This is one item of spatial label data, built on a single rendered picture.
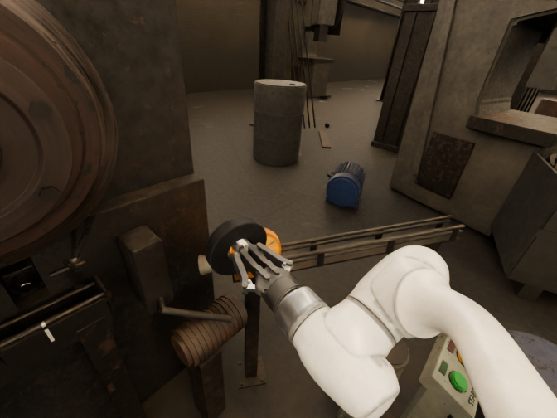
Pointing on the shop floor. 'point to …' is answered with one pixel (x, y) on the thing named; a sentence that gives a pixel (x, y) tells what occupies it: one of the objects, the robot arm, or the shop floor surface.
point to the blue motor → (346, 184)
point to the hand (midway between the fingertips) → (237, 240)
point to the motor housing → (208, 352)
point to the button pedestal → (441, 387)
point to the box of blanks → (530, 229)
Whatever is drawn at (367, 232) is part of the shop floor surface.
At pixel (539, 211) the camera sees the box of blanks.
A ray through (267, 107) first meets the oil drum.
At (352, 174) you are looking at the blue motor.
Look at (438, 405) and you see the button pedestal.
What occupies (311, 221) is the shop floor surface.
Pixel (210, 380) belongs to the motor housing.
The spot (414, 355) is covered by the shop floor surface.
